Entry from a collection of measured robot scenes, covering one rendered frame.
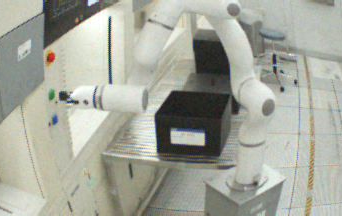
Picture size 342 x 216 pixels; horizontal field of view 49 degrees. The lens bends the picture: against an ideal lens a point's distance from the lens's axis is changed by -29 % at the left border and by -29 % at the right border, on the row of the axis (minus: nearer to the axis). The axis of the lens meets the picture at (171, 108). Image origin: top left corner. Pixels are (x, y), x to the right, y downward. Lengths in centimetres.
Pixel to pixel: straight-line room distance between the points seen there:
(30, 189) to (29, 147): 23
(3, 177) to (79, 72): 95
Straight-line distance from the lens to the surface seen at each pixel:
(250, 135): 177
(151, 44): 151
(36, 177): 166
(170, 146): 215
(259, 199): 187
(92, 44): 237
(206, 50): 288
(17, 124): 159
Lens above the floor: 179
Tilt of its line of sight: 23 degrees down
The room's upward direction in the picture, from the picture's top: 3 degrees counter-clockwise
